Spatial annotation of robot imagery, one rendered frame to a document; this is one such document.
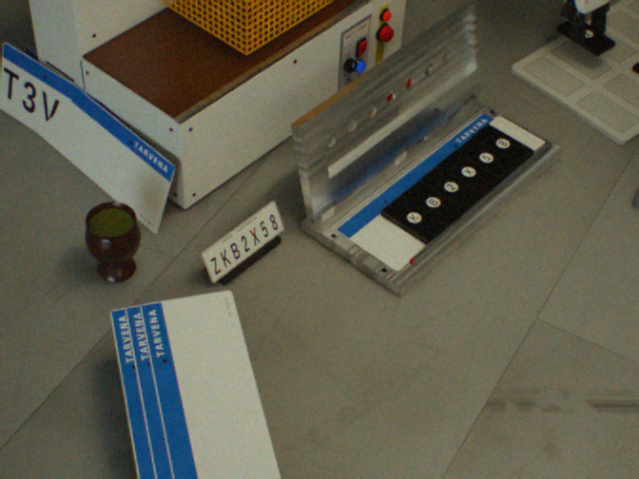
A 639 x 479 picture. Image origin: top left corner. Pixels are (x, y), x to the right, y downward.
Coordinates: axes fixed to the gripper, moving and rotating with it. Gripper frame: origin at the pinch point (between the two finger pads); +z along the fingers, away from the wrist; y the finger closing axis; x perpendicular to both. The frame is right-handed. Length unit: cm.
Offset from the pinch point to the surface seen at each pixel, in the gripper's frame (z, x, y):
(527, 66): 6.4, 6.4, -9.2
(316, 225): 7, -2, -68
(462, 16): -12.9, 3.2, -28.9
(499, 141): 6.8, -6.8, -30.6
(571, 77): 7.9, -0.8, -5.0
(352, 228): 8, -6, -63
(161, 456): 4, -28, -114
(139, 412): 2, -21, -113
